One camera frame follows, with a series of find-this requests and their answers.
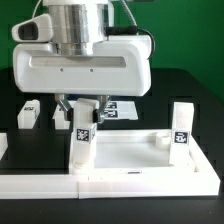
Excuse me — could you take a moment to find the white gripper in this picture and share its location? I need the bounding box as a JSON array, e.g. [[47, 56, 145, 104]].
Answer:
[[13, 35, 151, 123]]

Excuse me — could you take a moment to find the white desk tabletop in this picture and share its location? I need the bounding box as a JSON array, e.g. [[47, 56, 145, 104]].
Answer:
[[69, 129, 195, 176]]

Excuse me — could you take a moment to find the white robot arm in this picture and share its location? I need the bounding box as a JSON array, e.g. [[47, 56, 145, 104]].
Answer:
[[12, 0, 155, 123]]

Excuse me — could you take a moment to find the white part at left edge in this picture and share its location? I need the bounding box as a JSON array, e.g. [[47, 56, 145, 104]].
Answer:
[[0, 133, 8, 160]]

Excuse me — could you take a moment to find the white L-shaped obstacle fixture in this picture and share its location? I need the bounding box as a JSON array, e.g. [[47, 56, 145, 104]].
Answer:
[[0, 136, 220, 199]]

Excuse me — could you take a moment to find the base plate with fiducial tags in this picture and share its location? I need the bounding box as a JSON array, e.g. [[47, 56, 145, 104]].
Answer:
[[104, 101, 138, 120]]

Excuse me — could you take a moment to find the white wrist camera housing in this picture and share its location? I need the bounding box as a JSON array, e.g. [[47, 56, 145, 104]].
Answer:
[[11, 14, 53, 43]]

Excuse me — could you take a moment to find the black camera cable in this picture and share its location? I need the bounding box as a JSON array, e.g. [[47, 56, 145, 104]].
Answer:
[[105, 25, 156, 61]]

